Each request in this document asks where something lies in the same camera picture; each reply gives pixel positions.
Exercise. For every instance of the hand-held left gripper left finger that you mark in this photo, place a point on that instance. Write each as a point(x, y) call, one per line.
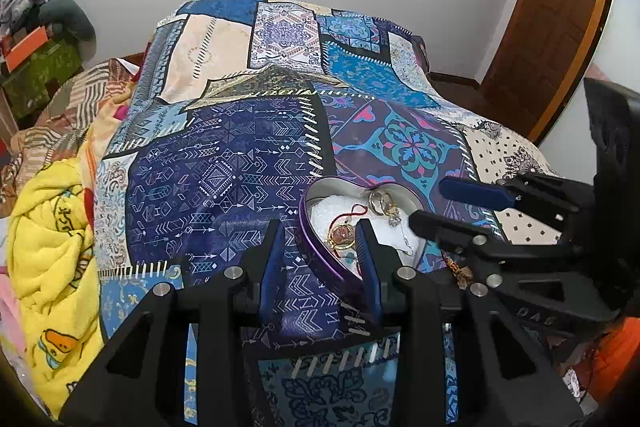
point(270, 267)

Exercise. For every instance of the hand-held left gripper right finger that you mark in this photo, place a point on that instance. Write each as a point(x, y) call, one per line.
point(369, 272)

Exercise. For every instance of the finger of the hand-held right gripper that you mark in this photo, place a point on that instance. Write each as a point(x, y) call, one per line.
point(450, 232)
point(475, 193)

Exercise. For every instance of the gold tassel ornament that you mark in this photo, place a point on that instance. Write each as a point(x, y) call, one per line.
point(461, 271)

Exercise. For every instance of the purple heart-shaped tin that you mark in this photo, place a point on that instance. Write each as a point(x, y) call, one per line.
point(325, 212)

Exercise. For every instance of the patchwork printed blanket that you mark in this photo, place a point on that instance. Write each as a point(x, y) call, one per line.
point(225, 132)

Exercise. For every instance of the brown wooden door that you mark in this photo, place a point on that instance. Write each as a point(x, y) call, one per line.
point(550, 17)

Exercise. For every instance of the orange cloth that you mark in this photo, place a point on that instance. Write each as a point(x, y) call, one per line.
point(620, 357)

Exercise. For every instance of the yellow cartoon blanket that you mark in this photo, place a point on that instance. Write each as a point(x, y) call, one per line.
point(55, 232)

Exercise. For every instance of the striped brown bedsheet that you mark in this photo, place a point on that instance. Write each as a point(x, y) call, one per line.
point(65, 122)

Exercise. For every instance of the pink cloth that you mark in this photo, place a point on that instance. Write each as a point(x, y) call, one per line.
point(10, 317)

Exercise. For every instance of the green printed box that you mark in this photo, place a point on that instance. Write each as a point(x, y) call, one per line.
point(42, 77)

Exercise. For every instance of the grey plush pillow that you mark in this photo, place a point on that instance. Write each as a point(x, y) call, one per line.
point(67, 17)

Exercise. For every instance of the orange box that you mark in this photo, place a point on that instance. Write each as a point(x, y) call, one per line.
point(25, 47)

